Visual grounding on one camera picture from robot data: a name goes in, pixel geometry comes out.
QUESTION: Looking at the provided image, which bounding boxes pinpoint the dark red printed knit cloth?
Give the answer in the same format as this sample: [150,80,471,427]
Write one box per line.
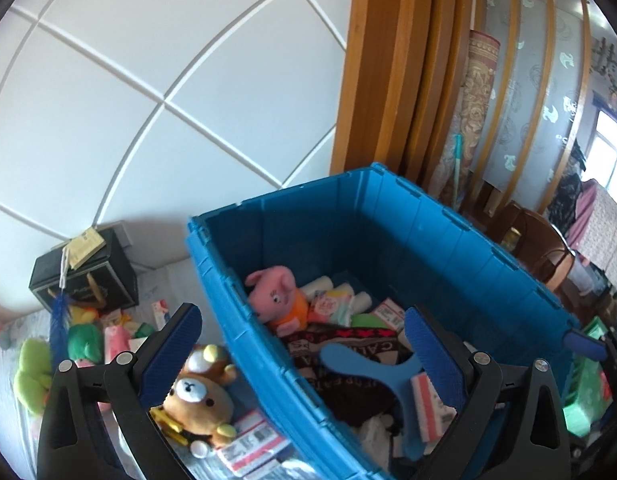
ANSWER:
[281,324,414,427]

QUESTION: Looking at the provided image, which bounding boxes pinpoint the brown bear plush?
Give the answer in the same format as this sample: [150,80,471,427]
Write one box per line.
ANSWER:
[148,342,239,453]

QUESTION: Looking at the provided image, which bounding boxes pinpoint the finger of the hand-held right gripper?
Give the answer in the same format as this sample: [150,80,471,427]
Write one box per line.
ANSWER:
[562,327,609,362]

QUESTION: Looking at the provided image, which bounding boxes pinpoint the teal mop handle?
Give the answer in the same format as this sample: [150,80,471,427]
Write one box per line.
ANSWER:
[451,133,465,207]

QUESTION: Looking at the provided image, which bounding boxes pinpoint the black decorated box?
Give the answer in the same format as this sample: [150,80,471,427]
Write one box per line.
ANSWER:
[29,227,139,317]

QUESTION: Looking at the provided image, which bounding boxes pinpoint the yellow sticky notes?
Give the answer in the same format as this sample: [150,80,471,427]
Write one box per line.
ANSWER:
[63,227,107,270]

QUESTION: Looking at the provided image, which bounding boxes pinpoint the pink pig plush orange dress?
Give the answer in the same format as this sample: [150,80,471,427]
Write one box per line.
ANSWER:
[244,267,310,337]

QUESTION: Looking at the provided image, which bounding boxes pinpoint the blue feather wand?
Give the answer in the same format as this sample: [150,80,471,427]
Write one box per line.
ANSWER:
[48,247,73,377]

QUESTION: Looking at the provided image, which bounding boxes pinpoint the wooden chair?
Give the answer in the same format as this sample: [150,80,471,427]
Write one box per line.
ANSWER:
[489,200,578,292]

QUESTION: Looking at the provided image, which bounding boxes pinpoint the yellow rubber toy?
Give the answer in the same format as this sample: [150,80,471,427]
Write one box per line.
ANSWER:
[148,405,190,447]

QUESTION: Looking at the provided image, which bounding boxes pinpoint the blue plastic crate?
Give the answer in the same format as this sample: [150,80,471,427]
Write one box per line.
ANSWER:
[186,162,582,480]

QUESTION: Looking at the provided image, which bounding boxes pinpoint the rolled patterned carpet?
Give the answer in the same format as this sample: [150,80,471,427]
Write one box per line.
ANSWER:
[435,30,503,203]

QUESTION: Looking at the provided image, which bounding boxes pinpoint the white plush toy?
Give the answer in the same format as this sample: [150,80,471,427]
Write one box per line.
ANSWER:
[359,412,397,467]

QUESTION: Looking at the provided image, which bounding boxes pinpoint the light green packet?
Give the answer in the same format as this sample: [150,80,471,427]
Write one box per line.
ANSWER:
[351,312,404,332]

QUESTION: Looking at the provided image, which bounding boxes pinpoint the window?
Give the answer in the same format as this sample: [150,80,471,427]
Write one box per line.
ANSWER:
[591,105,617,196]

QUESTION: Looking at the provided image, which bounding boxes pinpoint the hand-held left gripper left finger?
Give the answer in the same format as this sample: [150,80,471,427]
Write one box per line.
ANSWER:
[36,302,204,480]

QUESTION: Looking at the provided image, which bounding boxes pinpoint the hanging floral cloth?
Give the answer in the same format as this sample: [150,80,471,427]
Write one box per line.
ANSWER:
[569,180,617,286]

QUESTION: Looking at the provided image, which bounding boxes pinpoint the light blue striped bed sheet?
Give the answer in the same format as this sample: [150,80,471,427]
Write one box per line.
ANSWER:
[0,305,154,480]

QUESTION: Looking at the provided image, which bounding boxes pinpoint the wooden headboard frame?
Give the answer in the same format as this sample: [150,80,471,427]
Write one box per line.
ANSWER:
[330,0,472,196]

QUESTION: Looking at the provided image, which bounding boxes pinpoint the pink floral packet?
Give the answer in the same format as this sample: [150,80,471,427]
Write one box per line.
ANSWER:
[308,285,357,327]

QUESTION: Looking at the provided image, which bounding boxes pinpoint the frosted glass slatted partition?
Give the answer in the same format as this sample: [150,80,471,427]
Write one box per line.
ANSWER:
[459,0,598,217]

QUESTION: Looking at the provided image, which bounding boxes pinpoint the round dark green plush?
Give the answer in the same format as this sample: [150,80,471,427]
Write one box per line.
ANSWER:
[67,322,104,364]

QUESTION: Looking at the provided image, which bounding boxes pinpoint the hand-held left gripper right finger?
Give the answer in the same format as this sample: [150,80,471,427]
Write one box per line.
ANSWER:
[403,306,572,480]

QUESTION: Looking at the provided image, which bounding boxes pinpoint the green plush toy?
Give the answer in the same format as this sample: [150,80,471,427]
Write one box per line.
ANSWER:
[13,337,55,417]

